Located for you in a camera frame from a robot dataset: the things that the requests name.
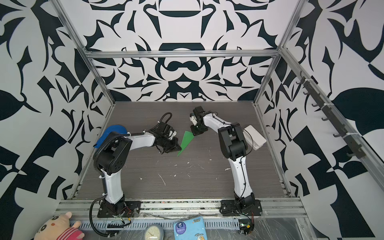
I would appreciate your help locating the black hook rail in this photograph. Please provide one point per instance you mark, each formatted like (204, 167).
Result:
(333, 116)

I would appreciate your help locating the plush toy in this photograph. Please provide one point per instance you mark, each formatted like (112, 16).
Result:
(58, 228)

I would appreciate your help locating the white box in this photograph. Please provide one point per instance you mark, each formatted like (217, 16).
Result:
(253, 137)

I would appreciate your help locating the white cable duct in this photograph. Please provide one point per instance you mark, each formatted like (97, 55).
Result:
(225, 224)

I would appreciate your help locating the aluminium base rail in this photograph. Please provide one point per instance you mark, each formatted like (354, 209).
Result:
(183, 208)

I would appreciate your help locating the small electronics board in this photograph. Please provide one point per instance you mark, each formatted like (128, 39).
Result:
(246, 226)

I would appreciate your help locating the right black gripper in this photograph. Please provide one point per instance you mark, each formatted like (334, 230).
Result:
(196, 132)

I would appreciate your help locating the blue cloth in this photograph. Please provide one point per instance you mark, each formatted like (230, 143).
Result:
(119, 129)

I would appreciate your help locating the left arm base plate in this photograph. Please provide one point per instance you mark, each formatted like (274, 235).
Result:
(124, 209)

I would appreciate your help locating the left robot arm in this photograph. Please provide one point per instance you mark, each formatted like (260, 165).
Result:
(112, 152)

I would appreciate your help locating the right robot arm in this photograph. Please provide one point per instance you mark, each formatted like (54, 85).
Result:
(233, 147)

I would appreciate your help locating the green square paper sheet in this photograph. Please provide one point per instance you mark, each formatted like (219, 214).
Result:
(187, 138)

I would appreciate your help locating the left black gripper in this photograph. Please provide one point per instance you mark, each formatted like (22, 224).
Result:
(175, 148)

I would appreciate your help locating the round clock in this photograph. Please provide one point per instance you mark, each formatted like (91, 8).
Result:
(154, 232)

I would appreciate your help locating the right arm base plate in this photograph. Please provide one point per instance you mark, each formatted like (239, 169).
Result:
(244, 207)

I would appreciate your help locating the blue booklet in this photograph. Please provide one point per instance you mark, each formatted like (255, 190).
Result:
(190, 229)

